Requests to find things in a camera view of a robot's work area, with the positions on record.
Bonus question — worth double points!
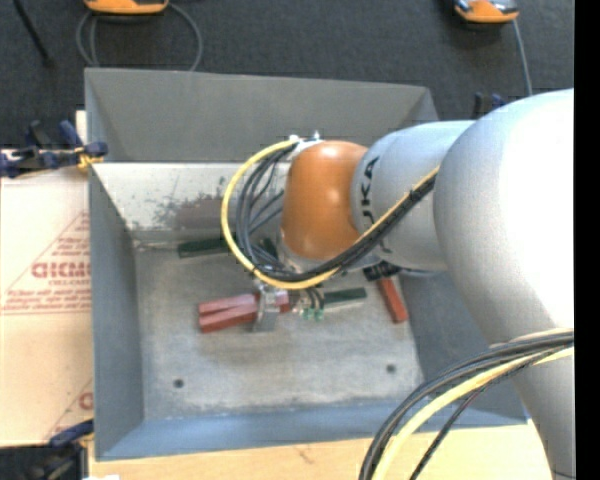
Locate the brown cardboard board, red print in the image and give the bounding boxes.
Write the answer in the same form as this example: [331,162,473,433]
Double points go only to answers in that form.
[0,167,95,449]

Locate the dark green flat block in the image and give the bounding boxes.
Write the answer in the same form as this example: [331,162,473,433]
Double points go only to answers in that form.
[177,237,231,260]
[323,287,368,312]

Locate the grey metal bin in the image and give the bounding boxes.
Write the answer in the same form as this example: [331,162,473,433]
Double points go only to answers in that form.
[83,66,531,462]

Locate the red-brown flat block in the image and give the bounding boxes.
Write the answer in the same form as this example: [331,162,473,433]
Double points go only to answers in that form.
[376,277,410,325]
[198,308,259,335]
[197,293,259,318]

